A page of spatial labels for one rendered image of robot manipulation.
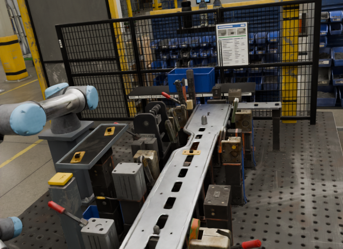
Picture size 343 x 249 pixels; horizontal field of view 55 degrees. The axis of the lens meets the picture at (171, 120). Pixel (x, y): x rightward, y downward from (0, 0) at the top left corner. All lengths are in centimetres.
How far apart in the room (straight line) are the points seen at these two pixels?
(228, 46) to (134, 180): 141
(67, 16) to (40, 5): 37
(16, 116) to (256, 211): 111
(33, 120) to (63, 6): 287
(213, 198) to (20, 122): 72
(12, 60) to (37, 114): 782
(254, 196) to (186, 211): 64
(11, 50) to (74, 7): 525
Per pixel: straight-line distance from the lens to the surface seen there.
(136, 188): 124
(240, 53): 237
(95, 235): 107
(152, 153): 138
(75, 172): 178
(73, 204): 121
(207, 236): 97
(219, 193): 118
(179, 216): 115
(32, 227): 184
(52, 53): 431
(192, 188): 128
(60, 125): 172
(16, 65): 914
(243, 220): 160
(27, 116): 128
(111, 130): 146
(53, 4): 414
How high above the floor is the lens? 170
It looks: 22 degrees down
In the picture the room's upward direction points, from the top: 7 degrees counter-clockwise
